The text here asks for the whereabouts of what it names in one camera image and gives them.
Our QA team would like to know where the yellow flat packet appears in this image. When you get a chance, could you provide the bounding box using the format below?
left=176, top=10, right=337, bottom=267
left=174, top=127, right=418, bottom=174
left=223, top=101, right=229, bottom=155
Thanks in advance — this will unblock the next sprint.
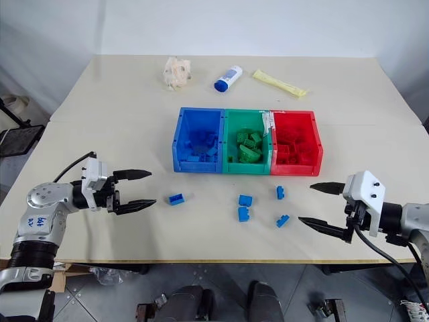
left=252, top=68, right=308, bottom=99

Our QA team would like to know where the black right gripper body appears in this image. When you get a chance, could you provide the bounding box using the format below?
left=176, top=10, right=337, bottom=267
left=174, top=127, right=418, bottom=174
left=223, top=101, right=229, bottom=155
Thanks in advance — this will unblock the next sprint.
left=343, top=199, right=369, bottom=244

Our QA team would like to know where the brown cardboard piece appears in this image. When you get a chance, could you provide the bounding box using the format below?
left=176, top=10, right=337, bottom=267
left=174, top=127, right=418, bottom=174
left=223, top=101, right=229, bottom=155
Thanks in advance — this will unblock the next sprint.
left=51, top=262, right=74, bottom=293

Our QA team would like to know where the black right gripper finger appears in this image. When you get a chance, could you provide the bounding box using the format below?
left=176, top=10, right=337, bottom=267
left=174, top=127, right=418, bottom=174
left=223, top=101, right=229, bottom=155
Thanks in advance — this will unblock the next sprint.
left=309, top=182, right=347, bottom=197
left=298, top=217, right=349, bottom=240

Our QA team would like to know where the black mesh stand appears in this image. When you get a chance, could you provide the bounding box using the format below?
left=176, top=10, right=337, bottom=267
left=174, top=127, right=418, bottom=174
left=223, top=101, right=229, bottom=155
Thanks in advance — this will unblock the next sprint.
left=0, top=124, right=46, bottom=158

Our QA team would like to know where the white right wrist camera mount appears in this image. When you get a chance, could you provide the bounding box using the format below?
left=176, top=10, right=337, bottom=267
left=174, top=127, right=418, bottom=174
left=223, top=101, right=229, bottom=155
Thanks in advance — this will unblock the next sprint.
left=341, top=170, right=387, bottom=237

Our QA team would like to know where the white tape strip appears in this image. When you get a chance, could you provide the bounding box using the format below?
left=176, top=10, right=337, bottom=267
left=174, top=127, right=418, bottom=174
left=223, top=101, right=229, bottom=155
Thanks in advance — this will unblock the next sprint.
left=260, top=111, right=276, bottom=136

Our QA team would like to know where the blue plastic bin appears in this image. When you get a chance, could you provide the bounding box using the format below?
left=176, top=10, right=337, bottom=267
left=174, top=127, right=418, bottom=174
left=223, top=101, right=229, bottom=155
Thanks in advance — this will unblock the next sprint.
left=172, top=107, right=225, bottom=174

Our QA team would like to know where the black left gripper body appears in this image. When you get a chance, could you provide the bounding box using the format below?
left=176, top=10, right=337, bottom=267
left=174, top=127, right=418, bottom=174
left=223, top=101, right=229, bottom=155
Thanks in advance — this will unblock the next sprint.
left=99, top=174, right=121, bottom=215

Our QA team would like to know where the white round object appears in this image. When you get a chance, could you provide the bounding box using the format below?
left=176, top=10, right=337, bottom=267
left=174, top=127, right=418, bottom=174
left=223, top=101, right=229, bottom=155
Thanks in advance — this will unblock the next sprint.
left=1, top=94, right=32, bottom=112

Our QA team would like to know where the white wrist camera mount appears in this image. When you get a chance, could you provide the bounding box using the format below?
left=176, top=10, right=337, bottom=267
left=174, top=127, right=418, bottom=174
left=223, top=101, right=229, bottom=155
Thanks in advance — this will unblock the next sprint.
left=80, top=158, right=109, bottom=212
left=341, top=170, right=387, bottom=237

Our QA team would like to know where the green plastic bin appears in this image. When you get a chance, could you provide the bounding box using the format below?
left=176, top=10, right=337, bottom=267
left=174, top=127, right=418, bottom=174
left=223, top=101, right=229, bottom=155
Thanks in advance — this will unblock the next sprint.
left=221, top=108, right=273, bottom=176

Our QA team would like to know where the green half-round toy block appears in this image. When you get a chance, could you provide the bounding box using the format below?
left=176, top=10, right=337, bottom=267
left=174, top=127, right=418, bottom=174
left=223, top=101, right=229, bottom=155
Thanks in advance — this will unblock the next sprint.
left=238, top=143, right=263, bottom=164

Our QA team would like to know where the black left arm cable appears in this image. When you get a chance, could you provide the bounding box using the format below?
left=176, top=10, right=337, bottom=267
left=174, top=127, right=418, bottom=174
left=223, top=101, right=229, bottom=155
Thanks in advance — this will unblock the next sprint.
left=52, top=151, right=99, bottom=184

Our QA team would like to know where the red plastic bin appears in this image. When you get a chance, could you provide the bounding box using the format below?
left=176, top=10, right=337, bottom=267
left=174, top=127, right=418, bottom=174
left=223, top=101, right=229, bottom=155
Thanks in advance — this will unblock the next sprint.
left=269, top=110, right=324, bottom=176

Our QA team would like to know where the white tube with blue cap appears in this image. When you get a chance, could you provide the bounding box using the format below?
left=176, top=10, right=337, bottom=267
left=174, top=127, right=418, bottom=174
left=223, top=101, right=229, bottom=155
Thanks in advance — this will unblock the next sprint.
left=214, top=65, right=243, bottom=93

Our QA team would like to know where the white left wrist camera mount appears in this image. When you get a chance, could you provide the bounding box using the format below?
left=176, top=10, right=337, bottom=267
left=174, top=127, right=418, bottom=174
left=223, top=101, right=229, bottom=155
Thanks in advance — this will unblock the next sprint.
left=80, top=158, right=109, bottom=212

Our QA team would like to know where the clear crumpled plastic bag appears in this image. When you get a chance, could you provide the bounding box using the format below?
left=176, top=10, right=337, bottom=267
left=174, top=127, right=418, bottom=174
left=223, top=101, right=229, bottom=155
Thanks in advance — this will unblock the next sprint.
left=88, top=266, right=129, bottom=286

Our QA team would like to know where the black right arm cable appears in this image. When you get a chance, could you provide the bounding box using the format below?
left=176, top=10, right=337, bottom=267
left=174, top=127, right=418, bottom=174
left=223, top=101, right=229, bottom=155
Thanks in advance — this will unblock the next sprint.
left=354, top=227, right=429, bottom=305

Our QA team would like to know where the dark rounded shape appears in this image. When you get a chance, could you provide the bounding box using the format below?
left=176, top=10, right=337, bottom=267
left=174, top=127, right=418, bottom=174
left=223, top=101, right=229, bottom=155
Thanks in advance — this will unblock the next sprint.
left=247, top=280, right=290, bottom=322
left=170, top=284, right=216, bottom=322

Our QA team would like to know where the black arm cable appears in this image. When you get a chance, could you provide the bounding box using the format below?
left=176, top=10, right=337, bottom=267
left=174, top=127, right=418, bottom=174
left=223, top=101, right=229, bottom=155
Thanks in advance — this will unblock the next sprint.
left=354, top=227, right=429, bottom=305
left=52, top=151, right=99, bottom=184

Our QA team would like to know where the black table frame bar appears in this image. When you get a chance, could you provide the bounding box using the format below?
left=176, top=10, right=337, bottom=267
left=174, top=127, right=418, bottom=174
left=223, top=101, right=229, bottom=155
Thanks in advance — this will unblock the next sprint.
left=320, top=264, right=398, bottom=276

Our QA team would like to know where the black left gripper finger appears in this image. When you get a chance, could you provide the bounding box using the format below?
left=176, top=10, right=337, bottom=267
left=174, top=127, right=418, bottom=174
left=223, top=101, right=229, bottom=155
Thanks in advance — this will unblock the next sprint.
left=113, top=169, right=153, bottom=184
left=115, top=199, right=158, bottom=216

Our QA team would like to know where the crumpled cream plastic wrapper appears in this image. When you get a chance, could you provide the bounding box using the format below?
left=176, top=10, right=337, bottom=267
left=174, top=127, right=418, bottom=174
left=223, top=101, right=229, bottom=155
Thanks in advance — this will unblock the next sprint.
left=162, top=56, right=193, bottom=93

